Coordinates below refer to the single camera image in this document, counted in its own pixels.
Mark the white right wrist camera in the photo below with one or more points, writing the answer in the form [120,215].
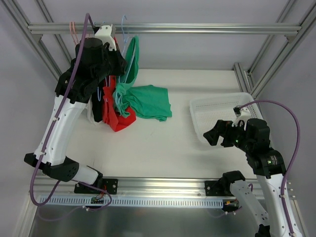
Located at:
[242,115]

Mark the white plastic basket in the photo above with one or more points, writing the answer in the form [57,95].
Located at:
[207,110]

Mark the red tank top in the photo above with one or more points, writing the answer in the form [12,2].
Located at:
[109,115]

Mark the black tank top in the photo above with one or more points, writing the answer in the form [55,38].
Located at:
[97,103]

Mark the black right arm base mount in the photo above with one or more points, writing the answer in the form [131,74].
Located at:
[213,189]

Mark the white slotted cable duct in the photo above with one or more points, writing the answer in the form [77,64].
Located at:
[214,203]

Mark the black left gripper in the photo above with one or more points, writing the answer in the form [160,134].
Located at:
[118,65]

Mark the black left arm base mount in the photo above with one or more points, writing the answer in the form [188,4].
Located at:
[111,186]

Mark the white tank top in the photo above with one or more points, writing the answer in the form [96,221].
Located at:
[90,115]

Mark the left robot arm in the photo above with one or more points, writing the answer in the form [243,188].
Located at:
[73,91]

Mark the green tank top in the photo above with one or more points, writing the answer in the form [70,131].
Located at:
[148,102]

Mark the blue wire hanger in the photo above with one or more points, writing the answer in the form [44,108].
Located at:
[126,49]

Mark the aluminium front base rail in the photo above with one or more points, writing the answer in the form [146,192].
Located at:
[143,187]

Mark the blue hanger with red top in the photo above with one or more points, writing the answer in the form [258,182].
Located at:
[107,83]

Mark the aluminium frame top rail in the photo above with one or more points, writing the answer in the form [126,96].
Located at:
[170,28]

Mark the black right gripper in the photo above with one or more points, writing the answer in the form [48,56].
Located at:
[226,133]

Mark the pink wire hanger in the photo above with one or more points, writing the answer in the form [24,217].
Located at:
[73,33]

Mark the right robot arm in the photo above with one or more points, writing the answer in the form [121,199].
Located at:
[252,137]

